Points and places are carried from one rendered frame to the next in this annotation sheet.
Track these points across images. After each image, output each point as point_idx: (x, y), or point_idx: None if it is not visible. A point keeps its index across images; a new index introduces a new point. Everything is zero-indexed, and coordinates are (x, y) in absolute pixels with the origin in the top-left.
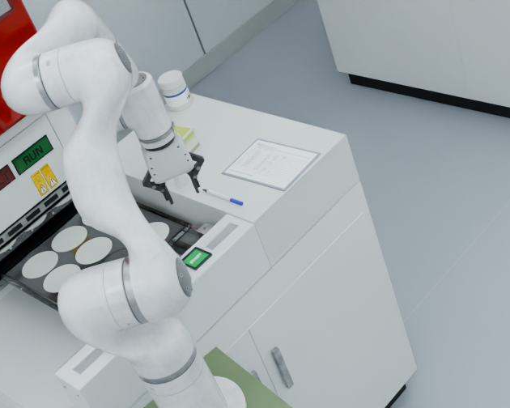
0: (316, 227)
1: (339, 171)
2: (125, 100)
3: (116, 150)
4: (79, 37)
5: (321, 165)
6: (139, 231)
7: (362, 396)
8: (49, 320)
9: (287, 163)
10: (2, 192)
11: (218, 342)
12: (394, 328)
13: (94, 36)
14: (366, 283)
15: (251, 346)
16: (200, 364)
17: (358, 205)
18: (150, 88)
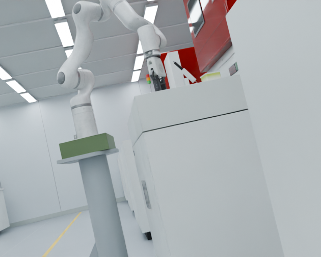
0: (140, 138)
1: (137, 116)
2: (78, 22)
3: (78, 36)
4: (99, 0)
5: (134, 104)
6: (66, 59)
7: None
8: None
9: None
10: (234, 75)
11: (137, 151)
12: None
13: (102, 1)
14: (156, 204)
15: (141, 168)
16: (73, 113)
17: (145, 147)
18: (138, 31)
